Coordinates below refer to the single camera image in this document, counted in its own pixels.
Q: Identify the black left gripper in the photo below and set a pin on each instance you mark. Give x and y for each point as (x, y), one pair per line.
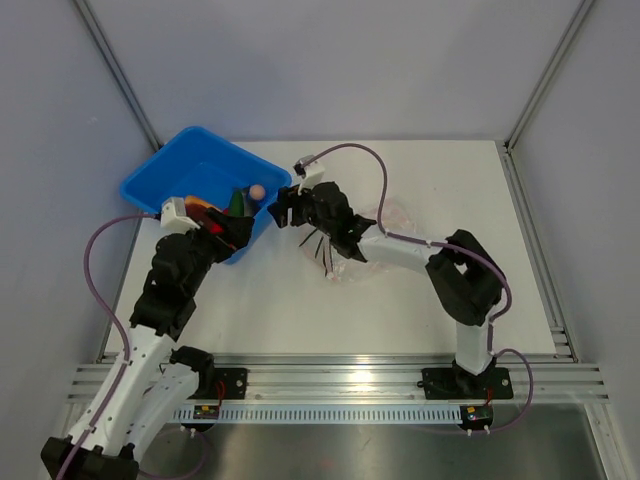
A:
(237, 232)

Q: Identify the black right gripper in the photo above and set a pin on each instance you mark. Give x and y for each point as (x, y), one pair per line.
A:
(289, 198)

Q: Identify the peach fake radish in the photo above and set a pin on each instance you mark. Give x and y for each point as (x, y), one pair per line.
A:
(257, 192)

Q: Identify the green fake cucumber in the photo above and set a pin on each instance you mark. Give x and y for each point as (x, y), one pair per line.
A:
(236, 207)

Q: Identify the orange red fake papaya slice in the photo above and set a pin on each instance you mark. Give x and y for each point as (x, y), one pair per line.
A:
(197, 208)

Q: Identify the clear zip top bag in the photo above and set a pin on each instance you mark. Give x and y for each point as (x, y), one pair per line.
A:
(397, 217)

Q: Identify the grey fake fish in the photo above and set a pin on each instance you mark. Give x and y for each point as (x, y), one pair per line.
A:
(251, 206)

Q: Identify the red fake pepper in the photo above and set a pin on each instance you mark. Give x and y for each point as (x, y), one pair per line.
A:
(219, 221)

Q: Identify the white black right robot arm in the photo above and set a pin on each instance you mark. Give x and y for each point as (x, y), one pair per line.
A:
(470, 286)

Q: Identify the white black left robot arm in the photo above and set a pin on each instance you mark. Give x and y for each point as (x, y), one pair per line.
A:
(152, 376)

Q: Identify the blue plastic bin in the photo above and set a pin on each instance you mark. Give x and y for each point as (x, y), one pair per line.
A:
(200, 163)

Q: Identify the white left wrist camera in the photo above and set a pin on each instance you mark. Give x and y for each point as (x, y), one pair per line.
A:
(174, 218)

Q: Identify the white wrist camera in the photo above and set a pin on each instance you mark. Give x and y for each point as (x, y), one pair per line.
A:
(310, 171)
(174, 218)

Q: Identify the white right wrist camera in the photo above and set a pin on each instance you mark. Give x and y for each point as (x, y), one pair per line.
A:
(310, 171)

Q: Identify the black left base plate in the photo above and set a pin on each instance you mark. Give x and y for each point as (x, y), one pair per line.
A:
(229, 383)

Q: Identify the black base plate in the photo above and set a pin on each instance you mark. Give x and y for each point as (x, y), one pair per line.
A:
(229, 383)
(453, 383)

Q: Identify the aluminium mounting rail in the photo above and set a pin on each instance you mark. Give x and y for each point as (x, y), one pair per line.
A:
(349, 379)

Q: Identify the slotted white cable duct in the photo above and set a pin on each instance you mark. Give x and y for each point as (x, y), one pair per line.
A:
(318, 414)

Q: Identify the aluminium frame post right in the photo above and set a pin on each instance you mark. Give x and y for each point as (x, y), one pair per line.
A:
(551, 69)

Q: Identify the aluminium frame post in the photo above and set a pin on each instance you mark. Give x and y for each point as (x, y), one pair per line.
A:
(100, 40)
(551, 69)

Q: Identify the aluminium frame post left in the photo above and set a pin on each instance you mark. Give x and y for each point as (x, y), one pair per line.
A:
(100, 40)

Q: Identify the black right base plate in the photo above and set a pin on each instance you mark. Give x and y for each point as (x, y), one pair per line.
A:
(453, 383)

